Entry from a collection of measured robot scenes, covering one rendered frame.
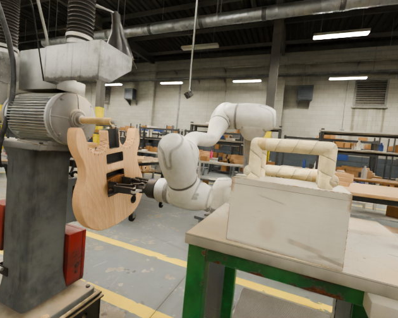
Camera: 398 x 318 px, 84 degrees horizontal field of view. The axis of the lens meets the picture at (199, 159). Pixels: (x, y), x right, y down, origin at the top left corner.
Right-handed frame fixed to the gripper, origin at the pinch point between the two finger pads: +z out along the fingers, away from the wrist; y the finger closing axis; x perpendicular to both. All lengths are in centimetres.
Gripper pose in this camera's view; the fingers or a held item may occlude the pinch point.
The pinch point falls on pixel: (116, 182)
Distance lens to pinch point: 98.1
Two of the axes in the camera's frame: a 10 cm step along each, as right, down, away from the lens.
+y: 3.9, -1.8, 9.0
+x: 0.2, -9.8, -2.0
